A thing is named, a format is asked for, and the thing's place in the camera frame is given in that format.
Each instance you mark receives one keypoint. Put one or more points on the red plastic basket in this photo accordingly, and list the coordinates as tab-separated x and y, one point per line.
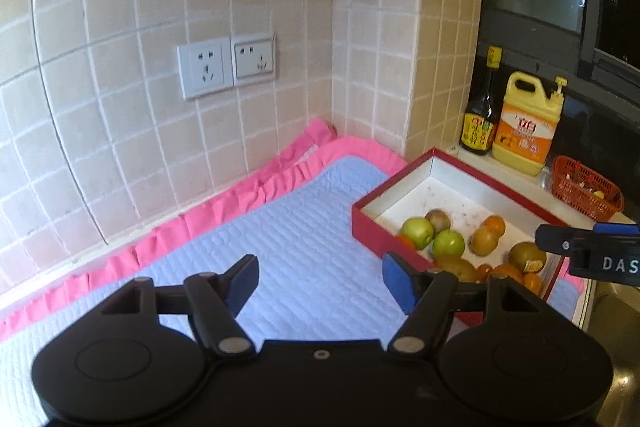
580	197

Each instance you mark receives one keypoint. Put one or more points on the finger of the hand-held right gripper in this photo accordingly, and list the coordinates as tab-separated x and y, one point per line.
617	228
555	239

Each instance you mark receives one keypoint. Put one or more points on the red cardboard box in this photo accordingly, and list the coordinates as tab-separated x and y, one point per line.
370	219

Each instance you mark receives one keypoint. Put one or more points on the steel sink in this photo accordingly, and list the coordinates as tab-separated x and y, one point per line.
615	332

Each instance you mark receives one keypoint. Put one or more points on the yellow detergent jug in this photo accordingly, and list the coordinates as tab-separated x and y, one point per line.
527	137

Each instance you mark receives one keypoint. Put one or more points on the pink cloth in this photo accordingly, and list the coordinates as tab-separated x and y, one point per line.
200	227

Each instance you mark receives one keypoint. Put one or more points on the dark soy sauce bottle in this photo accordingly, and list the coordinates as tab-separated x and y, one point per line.
479	122

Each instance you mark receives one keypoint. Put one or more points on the white wall socket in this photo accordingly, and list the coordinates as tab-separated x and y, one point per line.
253	57
205	69

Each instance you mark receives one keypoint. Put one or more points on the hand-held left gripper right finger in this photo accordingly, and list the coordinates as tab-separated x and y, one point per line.
397	283

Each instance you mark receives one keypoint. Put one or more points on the green apple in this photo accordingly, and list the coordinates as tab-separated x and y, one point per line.
417	232
448	244

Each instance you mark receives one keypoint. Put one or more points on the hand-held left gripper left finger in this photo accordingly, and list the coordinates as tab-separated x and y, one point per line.
245	282

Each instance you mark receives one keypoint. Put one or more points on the light blue quilted mat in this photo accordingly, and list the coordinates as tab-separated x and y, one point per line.
300	237

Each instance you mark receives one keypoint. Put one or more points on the brown kiwi with sticker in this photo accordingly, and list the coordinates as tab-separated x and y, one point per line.
526	257

